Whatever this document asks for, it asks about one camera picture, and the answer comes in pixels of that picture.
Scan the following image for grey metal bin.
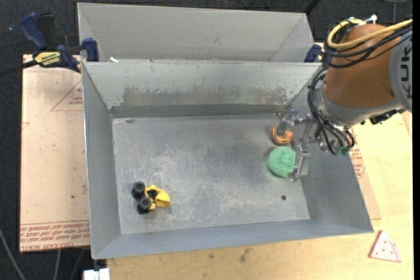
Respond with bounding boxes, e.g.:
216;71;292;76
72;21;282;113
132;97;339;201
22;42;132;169
77;2;374;260

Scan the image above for pink triangular sanding pad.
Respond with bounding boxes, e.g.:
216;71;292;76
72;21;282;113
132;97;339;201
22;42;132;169
367;230;403;263

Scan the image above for green round sponge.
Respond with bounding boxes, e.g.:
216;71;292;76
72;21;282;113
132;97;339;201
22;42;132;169
267;146;298;178

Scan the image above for brown cardboard board, red print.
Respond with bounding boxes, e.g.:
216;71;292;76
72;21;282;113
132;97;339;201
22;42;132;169
19;54;383;253

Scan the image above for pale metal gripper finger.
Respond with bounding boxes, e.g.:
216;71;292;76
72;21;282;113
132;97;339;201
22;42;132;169
277;108;308;139
287;136;318;182

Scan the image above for black cylinder on white bracket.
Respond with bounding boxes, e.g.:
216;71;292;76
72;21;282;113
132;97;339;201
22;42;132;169
369;109;398;125

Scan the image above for yellow toy truck, black wheels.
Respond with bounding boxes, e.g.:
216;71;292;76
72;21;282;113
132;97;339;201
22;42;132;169
131;181;171;215

